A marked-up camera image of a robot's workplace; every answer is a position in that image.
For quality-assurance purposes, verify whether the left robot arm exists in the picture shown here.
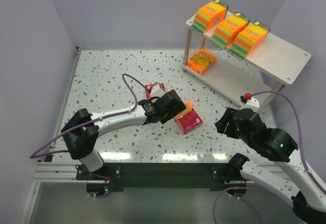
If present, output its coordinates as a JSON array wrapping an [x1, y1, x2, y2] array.
[[61, 90, 186, 175]]

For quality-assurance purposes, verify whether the Sponge Daddy yellow green box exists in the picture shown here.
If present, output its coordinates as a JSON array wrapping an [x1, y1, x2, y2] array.
[[227, 20, 270, 60]]

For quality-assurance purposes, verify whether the Scrub Daddy yellow sponge box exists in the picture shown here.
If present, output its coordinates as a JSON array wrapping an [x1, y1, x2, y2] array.
[[187, 48, 216, 76]]

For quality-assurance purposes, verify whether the Sponge Daddy multipack box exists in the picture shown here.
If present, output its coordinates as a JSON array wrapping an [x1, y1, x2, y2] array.
[[210, 12, 251, 50], [191, 0, 229, 34]]

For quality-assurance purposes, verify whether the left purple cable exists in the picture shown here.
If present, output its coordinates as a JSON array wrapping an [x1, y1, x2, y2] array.
[[30, 73, 151, 199]]

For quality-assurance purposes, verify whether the pink Scrub Mommy box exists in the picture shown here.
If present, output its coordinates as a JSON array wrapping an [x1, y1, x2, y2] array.
[[176, 102, 203, 134]]

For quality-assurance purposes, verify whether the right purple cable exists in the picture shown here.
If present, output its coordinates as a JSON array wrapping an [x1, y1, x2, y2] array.
[[212, 90, 326, 224]]

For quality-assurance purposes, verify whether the aluminium frame rail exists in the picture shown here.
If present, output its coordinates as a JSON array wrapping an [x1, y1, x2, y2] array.
[[33, 47, 82, 182]]

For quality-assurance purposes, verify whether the orange Scrub Daddy box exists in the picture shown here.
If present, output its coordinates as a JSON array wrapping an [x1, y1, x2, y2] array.
[[146, 83, 166, 99]]

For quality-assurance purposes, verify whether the white two-tier shelf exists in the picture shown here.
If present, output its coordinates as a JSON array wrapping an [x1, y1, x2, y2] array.
[[182, 16, 311, 106]]

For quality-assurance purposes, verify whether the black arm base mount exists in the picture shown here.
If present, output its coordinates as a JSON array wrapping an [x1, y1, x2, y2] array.
[[75, 163, 245, 195]]

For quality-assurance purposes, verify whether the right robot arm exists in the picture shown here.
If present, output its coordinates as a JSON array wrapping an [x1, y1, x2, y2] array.
[[215, 108, 325, 223]]

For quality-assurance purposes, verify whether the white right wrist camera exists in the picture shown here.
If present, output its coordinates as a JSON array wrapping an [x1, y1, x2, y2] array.
[[240, 93, 260, 112]]

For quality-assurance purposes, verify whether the purple cable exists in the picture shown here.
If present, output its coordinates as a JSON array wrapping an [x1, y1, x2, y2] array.
[[30, 73, 151, 199], [212, 90, 326, 224]]

